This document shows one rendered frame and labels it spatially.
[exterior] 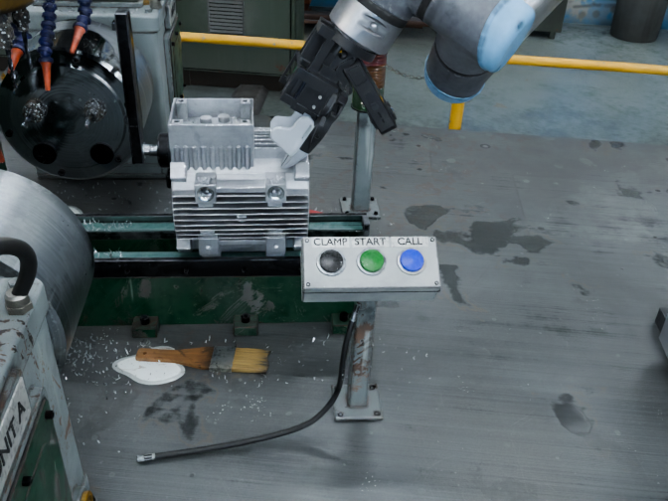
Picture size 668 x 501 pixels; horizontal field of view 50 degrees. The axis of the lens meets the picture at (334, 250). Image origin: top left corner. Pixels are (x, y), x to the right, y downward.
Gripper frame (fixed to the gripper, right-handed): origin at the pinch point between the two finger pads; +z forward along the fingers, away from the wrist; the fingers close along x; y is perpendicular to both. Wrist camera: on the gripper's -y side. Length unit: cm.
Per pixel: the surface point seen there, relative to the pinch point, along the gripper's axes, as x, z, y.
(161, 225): -10.8, 25.7, 9.9
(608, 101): -298, -5, -227
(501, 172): -53, 0, -59
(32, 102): -24.7, 22.8, 36.7
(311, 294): 23.7, 4.4, -4.6
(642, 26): -413, -51, -281
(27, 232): 25.2, 11.4, 27.8
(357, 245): 20.0, -2.7, -7.2
